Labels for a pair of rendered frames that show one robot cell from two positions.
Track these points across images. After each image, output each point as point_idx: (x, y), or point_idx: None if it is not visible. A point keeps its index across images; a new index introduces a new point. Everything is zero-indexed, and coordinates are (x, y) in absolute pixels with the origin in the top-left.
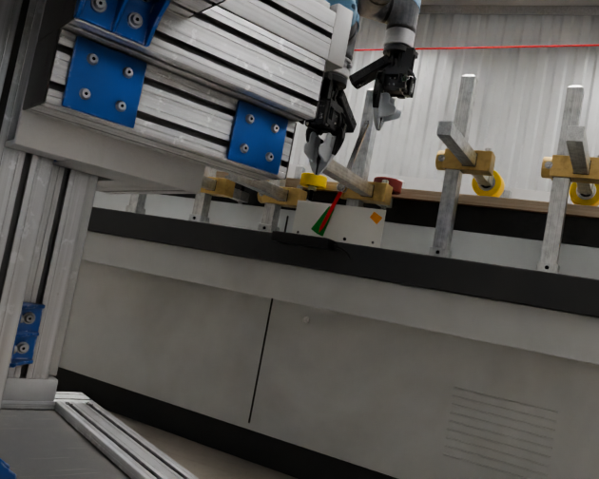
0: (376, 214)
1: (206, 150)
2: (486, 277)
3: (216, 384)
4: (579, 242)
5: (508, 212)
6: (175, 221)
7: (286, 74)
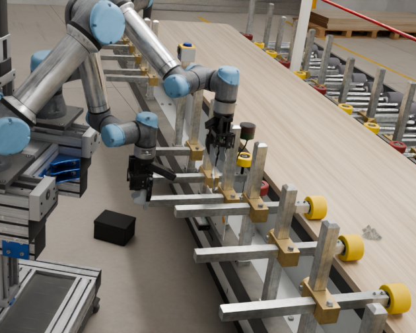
0: (223, 217)
1: None
2: (241, 293)
3: None
4: (335, 284)
5: None
6: (178, 167)
7: (8, 229)
